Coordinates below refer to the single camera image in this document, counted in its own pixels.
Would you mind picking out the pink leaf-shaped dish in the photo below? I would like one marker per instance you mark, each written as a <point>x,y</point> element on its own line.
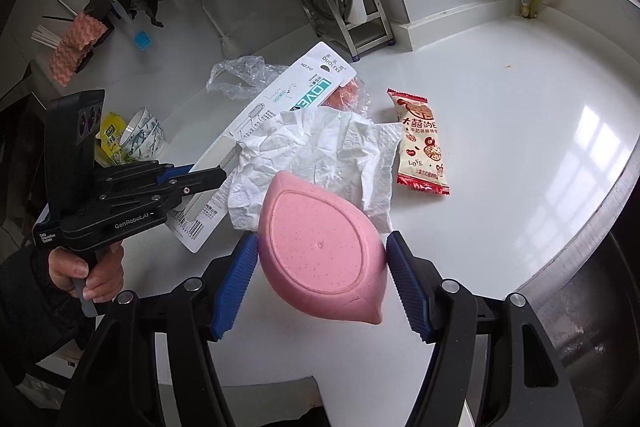
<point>320,247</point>

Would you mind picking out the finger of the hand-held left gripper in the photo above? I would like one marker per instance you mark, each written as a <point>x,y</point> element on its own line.
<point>200,181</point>
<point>172,174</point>

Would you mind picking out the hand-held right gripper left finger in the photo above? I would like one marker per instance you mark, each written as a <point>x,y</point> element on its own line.
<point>235,287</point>

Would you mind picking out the metal lid rack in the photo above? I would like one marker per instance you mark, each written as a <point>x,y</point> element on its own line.
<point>367,32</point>

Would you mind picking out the blue patterned white bowl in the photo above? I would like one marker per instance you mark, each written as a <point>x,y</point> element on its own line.
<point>150,147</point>
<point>137,127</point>

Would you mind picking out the white chopsticks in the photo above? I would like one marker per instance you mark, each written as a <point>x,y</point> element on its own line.
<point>47,38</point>

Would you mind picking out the person's left hand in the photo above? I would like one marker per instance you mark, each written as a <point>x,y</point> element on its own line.
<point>102,284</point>

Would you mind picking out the white toothbrush package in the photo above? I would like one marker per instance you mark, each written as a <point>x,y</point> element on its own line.
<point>300,82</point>

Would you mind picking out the black kitchen sink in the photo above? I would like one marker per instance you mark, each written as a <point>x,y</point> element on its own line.
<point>600,307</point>

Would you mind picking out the clear plastic bag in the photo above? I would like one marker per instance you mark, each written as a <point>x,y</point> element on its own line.
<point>240,77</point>

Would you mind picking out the red and white snack wrapper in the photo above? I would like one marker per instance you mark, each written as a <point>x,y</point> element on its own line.
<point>422,142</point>

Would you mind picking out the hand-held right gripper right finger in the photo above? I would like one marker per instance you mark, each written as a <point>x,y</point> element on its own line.
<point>407,287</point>

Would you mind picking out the orange plastic wrapper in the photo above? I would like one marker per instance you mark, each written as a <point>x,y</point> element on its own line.
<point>350,94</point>

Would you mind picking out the yellow refill pouch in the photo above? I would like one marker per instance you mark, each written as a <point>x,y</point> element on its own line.
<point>111,134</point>

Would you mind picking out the pink sponge cloth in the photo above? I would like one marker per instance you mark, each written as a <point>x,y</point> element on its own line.
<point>75,47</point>

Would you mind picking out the white bag with pink item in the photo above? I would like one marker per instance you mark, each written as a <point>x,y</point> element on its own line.
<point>320,142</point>

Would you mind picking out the blue silicone brush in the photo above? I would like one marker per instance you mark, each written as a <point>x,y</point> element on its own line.
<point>142,41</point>

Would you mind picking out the person's left forearm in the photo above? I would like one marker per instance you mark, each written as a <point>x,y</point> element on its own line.
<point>30,317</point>

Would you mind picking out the white dish brush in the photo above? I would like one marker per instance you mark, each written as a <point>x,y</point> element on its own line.
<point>222,39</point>

